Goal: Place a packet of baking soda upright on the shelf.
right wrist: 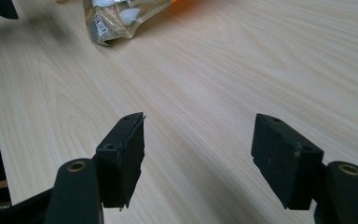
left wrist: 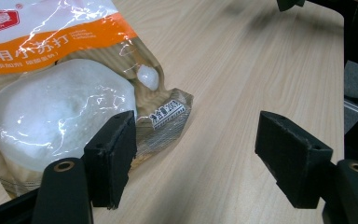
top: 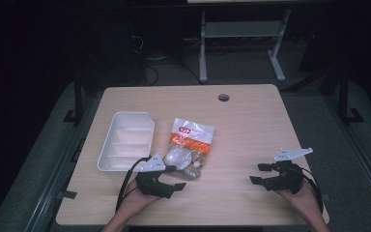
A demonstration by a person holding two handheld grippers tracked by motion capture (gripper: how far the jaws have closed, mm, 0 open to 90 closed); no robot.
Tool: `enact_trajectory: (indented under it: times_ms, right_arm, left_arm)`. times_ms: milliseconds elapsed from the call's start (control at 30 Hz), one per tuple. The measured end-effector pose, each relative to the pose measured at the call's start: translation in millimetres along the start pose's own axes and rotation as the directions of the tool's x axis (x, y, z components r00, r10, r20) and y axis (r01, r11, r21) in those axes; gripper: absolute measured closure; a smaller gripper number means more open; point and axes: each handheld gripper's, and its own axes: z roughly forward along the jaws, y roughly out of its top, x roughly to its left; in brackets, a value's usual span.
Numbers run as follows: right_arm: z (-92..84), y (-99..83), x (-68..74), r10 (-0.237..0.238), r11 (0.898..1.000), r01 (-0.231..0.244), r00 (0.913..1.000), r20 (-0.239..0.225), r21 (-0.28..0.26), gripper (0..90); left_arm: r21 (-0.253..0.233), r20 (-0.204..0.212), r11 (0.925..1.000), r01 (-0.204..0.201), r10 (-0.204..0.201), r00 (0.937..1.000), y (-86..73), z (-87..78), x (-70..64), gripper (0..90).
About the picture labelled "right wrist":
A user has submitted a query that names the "clear plastic snack packet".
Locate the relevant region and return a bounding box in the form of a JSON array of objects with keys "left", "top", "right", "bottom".
[{"left": 82, "top": 0, "right": 173, "bottom": 48}]

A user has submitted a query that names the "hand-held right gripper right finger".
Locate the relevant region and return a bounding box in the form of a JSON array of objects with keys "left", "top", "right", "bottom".
[{"left": 250, "top": 113, "right": 325, "bottom": 211}]

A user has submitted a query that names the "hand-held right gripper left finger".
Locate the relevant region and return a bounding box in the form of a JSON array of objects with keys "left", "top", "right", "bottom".
[{"left": 94, "top": 111, "right": 146, "bottom": 212}]

